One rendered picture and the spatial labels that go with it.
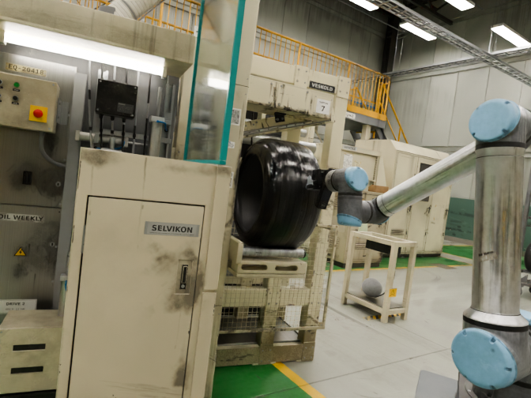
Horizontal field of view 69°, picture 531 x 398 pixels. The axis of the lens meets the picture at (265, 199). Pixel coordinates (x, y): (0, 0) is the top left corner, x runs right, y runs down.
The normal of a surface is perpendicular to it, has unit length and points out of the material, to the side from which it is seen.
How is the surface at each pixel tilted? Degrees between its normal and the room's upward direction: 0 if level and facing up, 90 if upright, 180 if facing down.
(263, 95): 90
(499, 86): 90
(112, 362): 90
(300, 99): 90
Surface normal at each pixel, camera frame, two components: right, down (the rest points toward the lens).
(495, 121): -0.79, -0.19
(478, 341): -0.80, 0.03
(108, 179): 0.39, 0.10
